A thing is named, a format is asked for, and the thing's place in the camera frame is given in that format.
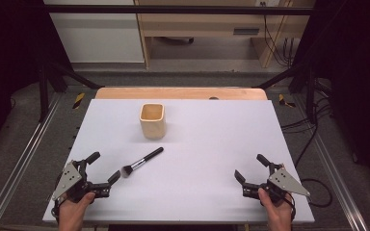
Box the black looped cable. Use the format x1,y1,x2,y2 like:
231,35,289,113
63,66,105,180
300,177,333,209

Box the yellow black tape marker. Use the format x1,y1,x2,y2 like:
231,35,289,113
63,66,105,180
277,93,297,109
72,92,87,110

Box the black makeup brush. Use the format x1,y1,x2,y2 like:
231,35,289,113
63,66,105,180
120,146,165,179

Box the wooden desk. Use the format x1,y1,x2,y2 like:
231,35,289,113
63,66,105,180
134,0,316,69

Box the black floor cables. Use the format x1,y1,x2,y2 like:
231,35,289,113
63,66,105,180
280,80,333,168

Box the person's left hand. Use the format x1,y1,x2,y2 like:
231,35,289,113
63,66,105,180
59,191,96,231

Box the square wooden cup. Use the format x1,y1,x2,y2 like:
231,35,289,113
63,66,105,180
139,102,168,141

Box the black metal stand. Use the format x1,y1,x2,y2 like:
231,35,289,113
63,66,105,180
38,61,104,123
253,62,320,125

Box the white cabinet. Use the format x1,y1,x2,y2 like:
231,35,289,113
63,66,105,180
43,0,145,64

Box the dark object under desk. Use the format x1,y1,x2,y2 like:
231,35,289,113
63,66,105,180
158,36,196,46

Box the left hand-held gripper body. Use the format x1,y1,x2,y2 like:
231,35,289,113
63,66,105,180
51,159,112,203

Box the black hanging desk cables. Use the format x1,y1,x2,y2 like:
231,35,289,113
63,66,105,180
261,1,301,68

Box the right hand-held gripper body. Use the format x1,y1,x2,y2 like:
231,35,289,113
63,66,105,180
242,163,312,203

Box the right hand-held gripper cable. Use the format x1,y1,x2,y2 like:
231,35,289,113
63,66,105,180
283,192,297,223

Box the light wooden table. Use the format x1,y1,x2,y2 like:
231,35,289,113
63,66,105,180
94,87,269,101

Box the black horizontal frame bar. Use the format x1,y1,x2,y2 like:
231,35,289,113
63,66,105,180
42,4,316,16

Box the aluminium rail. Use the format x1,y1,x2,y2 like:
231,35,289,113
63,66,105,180
0,92,64,231
293,94,370,231

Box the person's right hand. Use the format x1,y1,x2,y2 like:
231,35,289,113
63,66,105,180
257,188,293,231

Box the black curtain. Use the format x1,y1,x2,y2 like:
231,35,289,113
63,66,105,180
293,0,370,187
0,0,75,162

